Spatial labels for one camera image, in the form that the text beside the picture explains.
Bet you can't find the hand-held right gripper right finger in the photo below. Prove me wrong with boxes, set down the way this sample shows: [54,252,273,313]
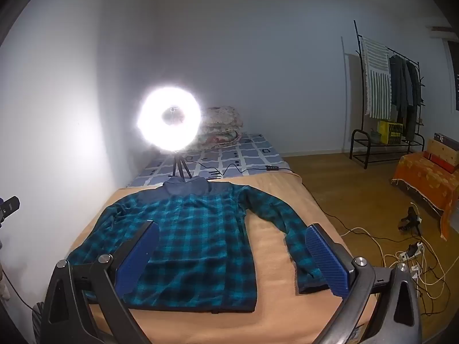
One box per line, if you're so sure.
[305,223,422,344]

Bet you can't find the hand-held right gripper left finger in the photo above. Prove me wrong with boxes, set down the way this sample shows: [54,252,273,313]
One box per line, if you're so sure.
[39,220,160,344]

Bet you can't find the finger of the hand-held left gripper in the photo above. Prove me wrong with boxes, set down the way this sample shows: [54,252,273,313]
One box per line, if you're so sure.
[0,196,21,228]

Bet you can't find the teal plaid flannel shirt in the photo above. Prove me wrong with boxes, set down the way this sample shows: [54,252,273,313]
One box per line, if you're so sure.
[66,176,330,313]

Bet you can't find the black metal clothes rack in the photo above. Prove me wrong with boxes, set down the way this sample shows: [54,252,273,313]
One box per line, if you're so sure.
[349,20,427,170]

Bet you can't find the dark hanging clothes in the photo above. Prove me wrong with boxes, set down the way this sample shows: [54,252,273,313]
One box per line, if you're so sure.
[389,54,421,140]

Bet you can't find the beige blanket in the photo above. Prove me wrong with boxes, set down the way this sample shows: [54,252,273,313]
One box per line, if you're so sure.
[68,172,381,344]

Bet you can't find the white power strip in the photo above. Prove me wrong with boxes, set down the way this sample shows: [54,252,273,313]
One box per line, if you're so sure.
[400,242,425,262]

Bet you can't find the small black floor tripod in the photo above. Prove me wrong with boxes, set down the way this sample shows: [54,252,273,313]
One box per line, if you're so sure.
[397,204,423,233]

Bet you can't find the orange patterned cloth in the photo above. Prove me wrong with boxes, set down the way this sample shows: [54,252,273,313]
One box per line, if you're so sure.
[391,152,459,241]

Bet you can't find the blue patterned mattress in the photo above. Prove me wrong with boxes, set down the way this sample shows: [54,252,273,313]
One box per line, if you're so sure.
[127,132,292,189]

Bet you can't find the yellow plastic crate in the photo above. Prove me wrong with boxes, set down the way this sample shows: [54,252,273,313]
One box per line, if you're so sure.
[377,120,404,144]

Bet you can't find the folded floral quilt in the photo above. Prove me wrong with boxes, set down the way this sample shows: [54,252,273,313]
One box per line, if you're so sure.
[195,106,244,149]

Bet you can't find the brown storage box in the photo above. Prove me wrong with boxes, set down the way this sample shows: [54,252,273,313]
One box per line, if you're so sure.
[425,132,459,173]

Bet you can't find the striped white towel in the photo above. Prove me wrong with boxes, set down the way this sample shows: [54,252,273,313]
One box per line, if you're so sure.
[360,36,392,119]

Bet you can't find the white cable bundle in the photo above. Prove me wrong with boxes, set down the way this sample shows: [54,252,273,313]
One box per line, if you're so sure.
[341,227,456,316]

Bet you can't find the black ring light tripod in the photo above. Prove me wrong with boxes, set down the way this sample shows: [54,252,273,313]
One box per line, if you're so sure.
[173,150,193,180]

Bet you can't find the white ring light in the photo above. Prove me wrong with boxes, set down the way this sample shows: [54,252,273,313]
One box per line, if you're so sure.
[136,85,202,152]

